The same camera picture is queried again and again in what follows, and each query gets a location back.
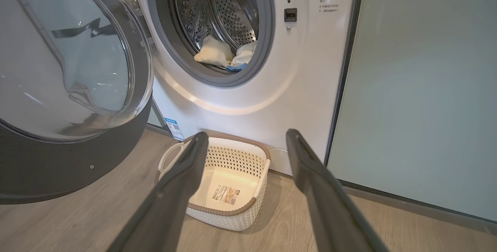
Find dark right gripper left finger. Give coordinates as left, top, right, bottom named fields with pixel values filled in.
left=107, top=132, right=209, bottom=252

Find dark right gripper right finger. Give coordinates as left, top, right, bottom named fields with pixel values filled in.
left=286, top=129, right=390, bottom=252

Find washing machine door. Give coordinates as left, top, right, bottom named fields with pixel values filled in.
left=0, top=0, right=156, bottom=205

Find cream yellow bear-print clothes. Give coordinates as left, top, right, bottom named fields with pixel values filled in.
left=194, top=35, right=257, bottom=72

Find printed white label sticker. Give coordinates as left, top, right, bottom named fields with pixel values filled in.
left=212, top=185, right=238, bottom=206

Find white basket with brown rim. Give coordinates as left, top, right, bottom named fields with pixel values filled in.
left=155, top=130, right=271, bottom=232

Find white front-load washing machine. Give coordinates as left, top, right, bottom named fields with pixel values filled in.
left=105, top=0, right=367, bottom=176

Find washing machine drum opening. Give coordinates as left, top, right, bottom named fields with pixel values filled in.
left=167, top=0, right=260, bottom=70

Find round drain filter cover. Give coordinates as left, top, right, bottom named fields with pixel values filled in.
left=268, top=148, right=290, bottom=173

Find blue energy label sticker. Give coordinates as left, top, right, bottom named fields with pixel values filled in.
left=164, top=118, right=185, bottom=141

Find pale green cabinet with black gap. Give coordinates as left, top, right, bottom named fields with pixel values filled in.
left=147, top=97, right=171, bottom=133

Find pale green plain cabinet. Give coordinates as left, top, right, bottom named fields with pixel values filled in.
left=325, top=0, right=497, bottom=225

